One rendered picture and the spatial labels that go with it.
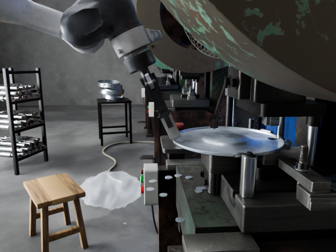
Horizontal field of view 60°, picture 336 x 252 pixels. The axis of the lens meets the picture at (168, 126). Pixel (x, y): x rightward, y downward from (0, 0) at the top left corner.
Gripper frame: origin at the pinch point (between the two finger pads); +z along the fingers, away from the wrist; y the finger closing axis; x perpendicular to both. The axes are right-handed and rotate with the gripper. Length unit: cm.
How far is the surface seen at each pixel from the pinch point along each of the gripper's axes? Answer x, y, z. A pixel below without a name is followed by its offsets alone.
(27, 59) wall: -228, -669, -135
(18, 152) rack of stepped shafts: -134, -198, 9
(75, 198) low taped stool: -59, -69, 29
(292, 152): 24.5, 8.9, 17.2
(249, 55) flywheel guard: 10.4, 42.5, -13.9
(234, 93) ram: 18.2, 2.8, -1.3
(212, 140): 8.2, 3.8, 7.2
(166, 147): -3.1, 5.7, 2.9
